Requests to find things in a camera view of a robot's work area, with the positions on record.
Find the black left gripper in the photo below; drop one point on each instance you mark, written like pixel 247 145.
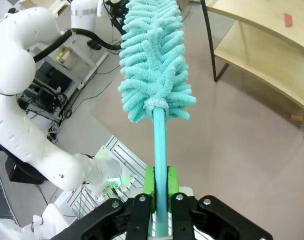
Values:
pixel 115 5

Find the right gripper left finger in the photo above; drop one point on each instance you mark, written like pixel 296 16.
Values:
pixel 139 215

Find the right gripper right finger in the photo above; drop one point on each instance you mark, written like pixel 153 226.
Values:
pixel 182 215

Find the teal microfiber duster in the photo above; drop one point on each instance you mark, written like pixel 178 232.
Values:
pixel 154 50

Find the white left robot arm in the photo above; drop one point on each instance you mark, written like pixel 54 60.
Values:
pixel 12 70

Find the metal cart with controllers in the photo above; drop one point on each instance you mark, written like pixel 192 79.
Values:
pixel 57 77

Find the black box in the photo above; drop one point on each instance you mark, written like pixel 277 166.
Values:
pixel 19 172

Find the orange paper scrap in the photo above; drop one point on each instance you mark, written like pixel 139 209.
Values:
pixel 297 117

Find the red paper scrap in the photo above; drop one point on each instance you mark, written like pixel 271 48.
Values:
pixel 288 19

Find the aluminium base plate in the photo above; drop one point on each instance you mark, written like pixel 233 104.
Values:
pixel 127 155

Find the two-tier wooden shelf black frame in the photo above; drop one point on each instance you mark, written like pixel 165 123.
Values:
pixel 254 15

